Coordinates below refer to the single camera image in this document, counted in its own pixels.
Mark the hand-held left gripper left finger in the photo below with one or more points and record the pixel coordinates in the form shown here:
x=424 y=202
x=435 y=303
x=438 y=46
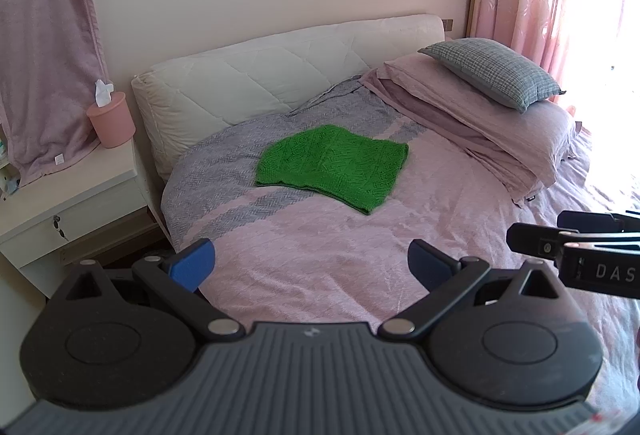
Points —
x=192 y=265

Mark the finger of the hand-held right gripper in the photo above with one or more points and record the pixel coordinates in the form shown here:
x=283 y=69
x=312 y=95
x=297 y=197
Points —
x=587 y=221
x=532 y=240

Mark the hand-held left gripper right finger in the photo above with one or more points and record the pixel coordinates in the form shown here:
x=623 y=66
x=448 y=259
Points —
x=427 y=262

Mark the green knitted vest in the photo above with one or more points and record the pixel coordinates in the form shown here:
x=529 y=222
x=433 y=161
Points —
x=330 y=165

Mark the bed with pink cover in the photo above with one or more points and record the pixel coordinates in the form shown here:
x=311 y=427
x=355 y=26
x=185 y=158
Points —
x=325 y=240

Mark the pink pillows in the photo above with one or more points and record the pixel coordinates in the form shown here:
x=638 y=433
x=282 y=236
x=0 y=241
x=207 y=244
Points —
x=450 y=130

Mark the drawer keys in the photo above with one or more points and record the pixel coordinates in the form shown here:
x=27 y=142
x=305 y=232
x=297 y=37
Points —
x=59 y=227

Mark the white nightstand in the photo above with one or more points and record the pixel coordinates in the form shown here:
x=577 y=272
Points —
x=75 y=175

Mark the pink tissue holder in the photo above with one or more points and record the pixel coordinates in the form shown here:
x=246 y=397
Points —
x=112 y=120

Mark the grey plaid pillow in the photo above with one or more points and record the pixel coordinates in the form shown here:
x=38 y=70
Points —
x=490 y=65

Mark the white padded headboard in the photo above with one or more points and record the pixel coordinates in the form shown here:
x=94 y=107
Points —
x=250 y=80

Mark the white tissue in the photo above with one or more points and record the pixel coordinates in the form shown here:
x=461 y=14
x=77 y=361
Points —
x=102 y=92

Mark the pink towel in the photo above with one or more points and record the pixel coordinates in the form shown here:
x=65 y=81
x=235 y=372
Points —
x=45 y=65

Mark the bedside wall switch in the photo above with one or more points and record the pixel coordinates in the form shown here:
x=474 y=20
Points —
x=448 y=24

